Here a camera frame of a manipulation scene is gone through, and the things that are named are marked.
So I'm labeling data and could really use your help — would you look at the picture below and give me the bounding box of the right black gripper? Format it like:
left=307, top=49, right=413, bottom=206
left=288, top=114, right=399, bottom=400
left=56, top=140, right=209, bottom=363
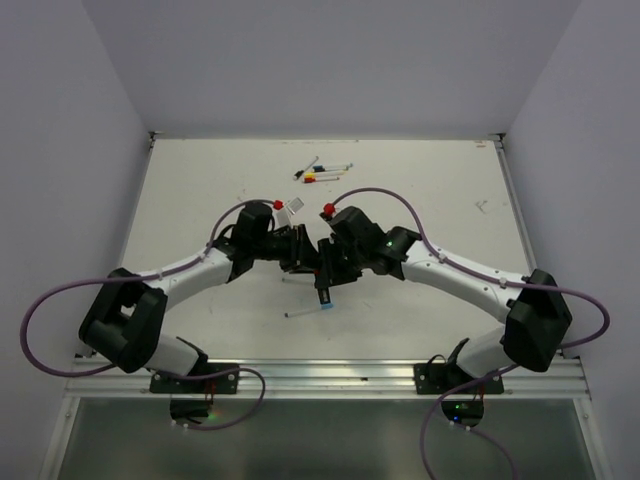
left=315, top=234, right=367, bottom=286

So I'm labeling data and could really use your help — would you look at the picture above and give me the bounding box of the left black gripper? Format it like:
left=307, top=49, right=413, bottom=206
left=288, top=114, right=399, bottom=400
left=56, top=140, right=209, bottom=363
left=251, top=223, right=319, bottom=273

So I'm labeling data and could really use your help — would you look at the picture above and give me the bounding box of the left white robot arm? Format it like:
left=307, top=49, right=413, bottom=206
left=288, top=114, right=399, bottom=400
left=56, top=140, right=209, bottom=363
left=79, top=198, right=318, bottom=393

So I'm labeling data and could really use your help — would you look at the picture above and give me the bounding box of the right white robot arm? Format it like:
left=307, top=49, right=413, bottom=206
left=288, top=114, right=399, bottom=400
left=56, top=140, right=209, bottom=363
left=315, top=204, right=572, bottom=393

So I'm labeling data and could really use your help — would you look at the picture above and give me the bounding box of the green cap marker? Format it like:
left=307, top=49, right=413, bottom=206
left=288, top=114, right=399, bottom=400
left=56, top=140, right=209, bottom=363
left=281, top=277, right=315, bottom=286

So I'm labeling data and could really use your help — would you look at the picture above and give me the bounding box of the blue cap marker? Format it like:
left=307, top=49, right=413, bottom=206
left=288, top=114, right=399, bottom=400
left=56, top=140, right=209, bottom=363
left=284, top=303, right=334, bottom=318

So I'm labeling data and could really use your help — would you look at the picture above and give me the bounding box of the red cap marker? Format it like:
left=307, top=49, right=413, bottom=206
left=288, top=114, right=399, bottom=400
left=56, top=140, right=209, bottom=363
left=303, top=176, right=340, bottom=184

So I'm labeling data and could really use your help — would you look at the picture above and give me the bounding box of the yellow cap marker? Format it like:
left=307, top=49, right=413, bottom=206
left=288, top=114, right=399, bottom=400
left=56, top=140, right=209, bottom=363
left=303, top=170, right=347, bottom=179

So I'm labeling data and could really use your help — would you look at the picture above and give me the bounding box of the black cap marker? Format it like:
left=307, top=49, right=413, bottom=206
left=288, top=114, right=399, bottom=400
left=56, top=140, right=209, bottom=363
left=293, top=156, right=319, bottom=181

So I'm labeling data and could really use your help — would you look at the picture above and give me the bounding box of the aluminium front rail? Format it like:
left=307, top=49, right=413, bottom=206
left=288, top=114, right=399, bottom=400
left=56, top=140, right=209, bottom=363
left=64, top=357, right=590, bottom=400

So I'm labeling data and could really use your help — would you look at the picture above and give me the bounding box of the aluminium rail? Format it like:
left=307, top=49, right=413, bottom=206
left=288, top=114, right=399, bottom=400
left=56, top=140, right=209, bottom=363
left=492, top=132, right=569, bottom=359
left=64, top=357, right=590, bottom=400

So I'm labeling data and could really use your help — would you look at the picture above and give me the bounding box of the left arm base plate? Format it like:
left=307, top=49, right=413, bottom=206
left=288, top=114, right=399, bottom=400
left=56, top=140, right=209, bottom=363
left=149, top=361, right=239, bottom=395

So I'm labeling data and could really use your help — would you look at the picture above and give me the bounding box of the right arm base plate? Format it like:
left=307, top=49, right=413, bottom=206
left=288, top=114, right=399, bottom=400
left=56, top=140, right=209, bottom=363
left=413, top=363, right=505, bottom=395

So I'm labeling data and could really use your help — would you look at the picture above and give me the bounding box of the aluminium right side rail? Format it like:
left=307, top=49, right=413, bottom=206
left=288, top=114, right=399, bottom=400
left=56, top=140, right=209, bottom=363
left=492, top=132, right=569, bottom=359

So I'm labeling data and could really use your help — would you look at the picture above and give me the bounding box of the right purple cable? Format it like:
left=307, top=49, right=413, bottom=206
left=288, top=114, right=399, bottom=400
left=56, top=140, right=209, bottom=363
left=329, top=187, right=611, bottom=480

